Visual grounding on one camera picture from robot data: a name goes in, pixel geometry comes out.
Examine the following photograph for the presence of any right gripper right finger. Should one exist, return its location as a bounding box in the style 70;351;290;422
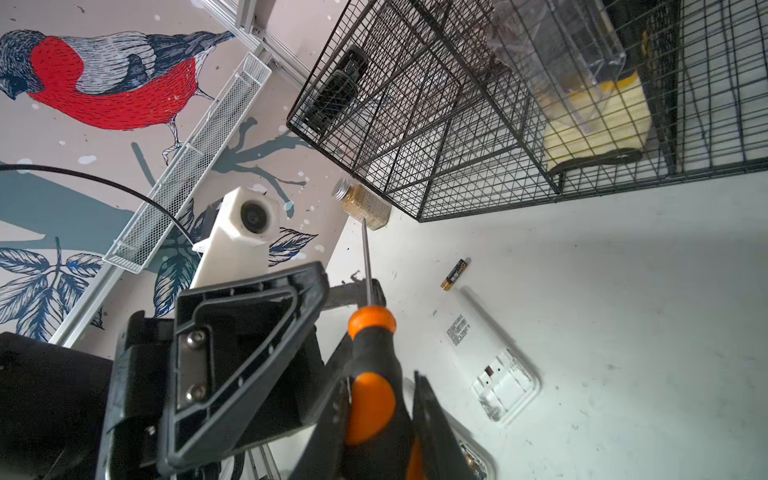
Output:
412;372;475;479

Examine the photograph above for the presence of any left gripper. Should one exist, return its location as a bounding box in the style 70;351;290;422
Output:
97;262;330;479

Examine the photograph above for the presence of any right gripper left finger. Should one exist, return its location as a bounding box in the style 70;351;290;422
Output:
289;377;351;480

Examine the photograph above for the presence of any orange black screwdriver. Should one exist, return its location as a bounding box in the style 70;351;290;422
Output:
342;222;425;479

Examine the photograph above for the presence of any white remote control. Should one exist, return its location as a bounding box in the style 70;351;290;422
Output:
430;288;541;426
445;411;497;480

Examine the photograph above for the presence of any black gold AAA battery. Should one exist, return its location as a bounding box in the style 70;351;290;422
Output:
441;258;469;291

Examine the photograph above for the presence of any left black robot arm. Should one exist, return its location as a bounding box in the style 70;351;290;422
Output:
1;262;329;479

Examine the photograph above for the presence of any brown spice jar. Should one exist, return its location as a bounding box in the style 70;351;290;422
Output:
332;179;391;231

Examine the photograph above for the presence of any black stapler in basket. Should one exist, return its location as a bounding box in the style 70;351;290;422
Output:
304;45;369;135

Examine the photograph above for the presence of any yellow sponge in basket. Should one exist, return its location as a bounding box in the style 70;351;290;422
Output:
543;72;652;175

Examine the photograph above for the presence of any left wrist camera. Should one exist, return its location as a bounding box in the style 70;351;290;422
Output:
190;187;281;289

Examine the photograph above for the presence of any white wire wall shelf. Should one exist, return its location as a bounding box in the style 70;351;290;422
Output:
103;53;272;274

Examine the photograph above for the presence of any black wire basket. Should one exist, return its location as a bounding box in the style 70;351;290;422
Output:
287;1;767;222

